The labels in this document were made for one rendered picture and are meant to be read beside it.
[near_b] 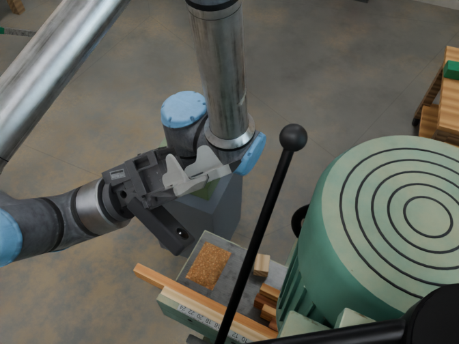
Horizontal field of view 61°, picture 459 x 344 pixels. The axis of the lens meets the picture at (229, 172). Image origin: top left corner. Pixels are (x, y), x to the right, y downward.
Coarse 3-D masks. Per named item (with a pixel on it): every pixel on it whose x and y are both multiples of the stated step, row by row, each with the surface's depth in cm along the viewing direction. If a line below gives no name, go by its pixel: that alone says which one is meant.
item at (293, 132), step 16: (288, 128) 47; (304, 128) 48; (288, 144) 47; (304, 144) 47; (288, 160) 48; (272, 192) 50; (272, 208) 50; (256, 240) 51; (240, 272) 53; (240, 288) 53; (224, 320) 55; (224, 336) 56
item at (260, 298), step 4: (256, 296) 82; (260, 296) 82; (264, 296) 82; (256, 300) 82; (260, 300) 82; (264, 300) 82; (268, 300) 82; (272, 300) 82; (256, 304) 84; (260, 304) 82; (268, 304) 81; (272, 304) 81; (276, 304) 81; (260, 308) 84; (276, 308) 81
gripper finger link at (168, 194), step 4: (172, 188) 53; (160, 192) 55; (164, 192) 55; (168, 192) 54; (172, 192) 53; (152, 196) 55; (156, 196) 55; (160, 196) 54; (164, 196) 54; (168, 196) 53; (172, 196) 53; (152, 200) 56; (156, 200) 55; (160, 200) 54; (164, 200) 54; (168, 200) 54; (148, 204) 58; (152, 204) 56; (156, 204) 55
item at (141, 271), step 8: (136, 272) 87; (144, 272) 86; (152, 272) 86; (144, 280) 89; (152, 280) 85; (160, 280) 85; (168, 280) 85; (160, 288) 88; (176, 288) 84; (184, 288) 84; (192, 296) 83; (200, 296) 83; (208, 304) 82; (216, 304) 82; (224, 312) 81; (240, 320) 80; (248, 320) 80; (256, 328) 79; (264, 328) 79; (272, 336) 78
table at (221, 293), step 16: (208, 240) 95; (224, 240) 95; (192, 256) 92; (240, 256) 92; (288, 256) 96; (224, 272) 90; (272, 272) 90; (192, 288) 88; (224, 288) 88; (256, 288) 88; (224, 304) 86; (240, 304) 86; (176, 320) 89; (256, 320) 84; (208, 336) 86
